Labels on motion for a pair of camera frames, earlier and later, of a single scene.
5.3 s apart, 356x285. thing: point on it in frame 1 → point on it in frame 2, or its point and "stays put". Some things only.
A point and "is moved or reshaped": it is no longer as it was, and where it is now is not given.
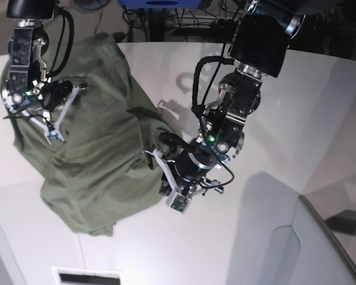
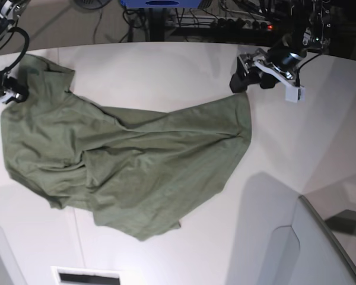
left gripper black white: x=49 y=106 → x=3 y=88
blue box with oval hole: x=161 y=3 stays put
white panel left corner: x=3 y=268 stays put
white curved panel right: x=305 y=253 stays put
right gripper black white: x=185 y=176 → x=282 y=66
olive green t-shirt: x=103 y=170 is moved or reshaped
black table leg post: x=156 y=24 stays put
